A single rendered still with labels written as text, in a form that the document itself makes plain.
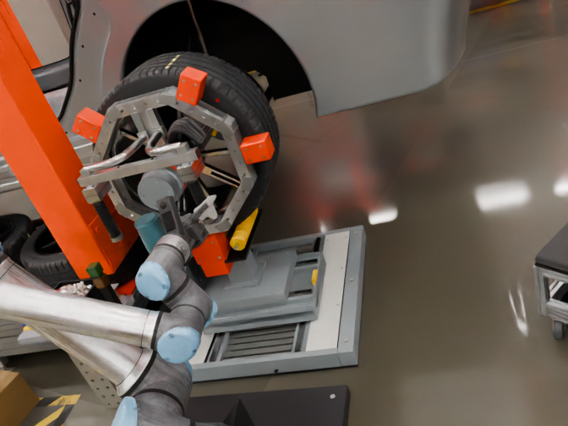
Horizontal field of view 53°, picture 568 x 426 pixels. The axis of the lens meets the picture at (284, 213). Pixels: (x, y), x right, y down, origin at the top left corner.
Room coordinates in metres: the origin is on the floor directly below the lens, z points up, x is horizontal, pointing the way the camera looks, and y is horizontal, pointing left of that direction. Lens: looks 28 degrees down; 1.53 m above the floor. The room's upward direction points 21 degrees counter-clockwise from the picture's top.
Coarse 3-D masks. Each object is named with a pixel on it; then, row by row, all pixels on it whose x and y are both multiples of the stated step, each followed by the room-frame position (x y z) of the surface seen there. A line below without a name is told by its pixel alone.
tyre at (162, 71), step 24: (144, 72) 1.92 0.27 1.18; (168, 72) 1.89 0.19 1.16; (216, 72) 1.93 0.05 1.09; (240, 72) 2.03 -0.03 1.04; (120, 96) 1.95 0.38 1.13; (216, 96) 1.84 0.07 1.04; (240, 96) 1.86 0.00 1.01; (264, 96) 2.00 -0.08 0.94; (240, 120) 1.82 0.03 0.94; (264, 120) 1.88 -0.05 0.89; (264, 168) 1.81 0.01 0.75; (264, 192) 1.83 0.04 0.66; (240, 216) 1.87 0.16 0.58
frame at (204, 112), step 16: (144, 96) 1.87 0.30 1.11; (160, 96) 1.80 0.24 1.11; (112, 112) 1.87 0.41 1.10; (128, 112) 1.85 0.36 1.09; (192, 112) 1.78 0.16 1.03; (208, 112) 1.77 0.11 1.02; (112, 128) 1.88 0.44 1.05; (224, 128) 1.75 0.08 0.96; (96, 144) 1.91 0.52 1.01; (240, 144) 1.79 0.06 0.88; (96, 160) 1.91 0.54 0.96; (240, 160) 1.75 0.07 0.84; (240, 176) 1.76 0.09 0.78; (256, 176) 1.79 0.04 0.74; (112, 192) 1.93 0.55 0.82; (240, 192) 1.76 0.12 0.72; (128, 208) 1.92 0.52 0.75; (144, 208) 1.94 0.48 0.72; (240, 208) 1.77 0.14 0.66; (208, 224) 1.82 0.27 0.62; (224, 224) 1.80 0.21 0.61
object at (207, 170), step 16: (128, 128) 2.10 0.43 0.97; (208, 128) 1.89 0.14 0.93; (112, 144) 1.99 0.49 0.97; (128, 144) 2.10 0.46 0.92; (144, 144) 1.97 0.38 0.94; (192, 144) 1.91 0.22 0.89; (128, 160) 2.07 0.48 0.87; (128, 176) 2.02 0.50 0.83; (224, 176) 1.89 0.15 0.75; (208, 192) 1.92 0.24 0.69; (224, 192) 2.04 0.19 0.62; (192, 208) 2.00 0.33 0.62; (224, 208) 1.88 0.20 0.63
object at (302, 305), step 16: (304, 256) 2.11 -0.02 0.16; (320, 256) 2.05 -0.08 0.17; (304, 272) 2.01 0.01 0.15; (320, 272) 1.98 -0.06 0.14; (304, 288) 1.90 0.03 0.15; (320, 288) 1.91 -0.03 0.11; (272, 304) 1.86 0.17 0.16; (288, 304) 1.84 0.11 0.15; (304, 304) 1.80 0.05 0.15; (224, 320) 1.88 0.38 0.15; (240, 320) 1.86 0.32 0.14; (256, 320) 1.84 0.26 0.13; (272, 320) 1.81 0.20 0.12; (288, 320) 1.79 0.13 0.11; (304, 320) 1.77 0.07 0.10
